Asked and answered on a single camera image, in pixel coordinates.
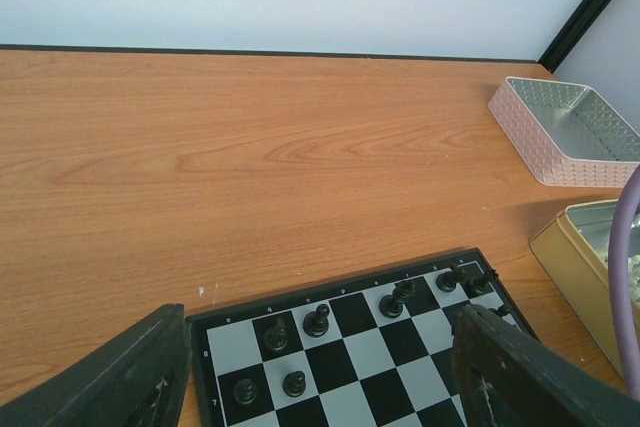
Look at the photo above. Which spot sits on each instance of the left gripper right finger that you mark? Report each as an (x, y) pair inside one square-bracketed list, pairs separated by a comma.
[(507, 378)]

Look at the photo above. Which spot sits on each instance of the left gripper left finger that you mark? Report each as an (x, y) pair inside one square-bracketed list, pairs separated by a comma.
[(138, 378)]

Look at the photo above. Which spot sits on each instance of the black pawn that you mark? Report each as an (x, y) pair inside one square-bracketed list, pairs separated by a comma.
[(502, 311), (294, 384), (245, 392), (316, 323)]

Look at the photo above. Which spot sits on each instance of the black rook corner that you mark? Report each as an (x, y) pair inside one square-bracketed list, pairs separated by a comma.
[(481, 285)]

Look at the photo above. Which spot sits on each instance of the black bishop piece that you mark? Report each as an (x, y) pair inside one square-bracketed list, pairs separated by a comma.
[(447, 281)]

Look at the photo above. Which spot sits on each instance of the black queen piece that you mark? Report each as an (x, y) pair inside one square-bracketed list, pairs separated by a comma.
[(392, 305)]

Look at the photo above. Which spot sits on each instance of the black rook piece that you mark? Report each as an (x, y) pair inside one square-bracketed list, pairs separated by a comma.
[(275, 337)]

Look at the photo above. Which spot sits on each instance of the silver tin with white pieces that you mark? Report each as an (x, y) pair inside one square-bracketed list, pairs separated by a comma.
[(573, 250)]

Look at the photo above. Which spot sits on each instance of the black and silver chessboard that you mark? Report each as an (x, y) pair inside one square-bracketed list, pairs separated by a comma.
[(367, 370)]

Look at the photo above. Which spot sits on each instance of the empty silver tin lid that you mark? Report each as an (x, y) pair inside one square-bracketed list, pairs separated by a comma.
[(567, 134)]

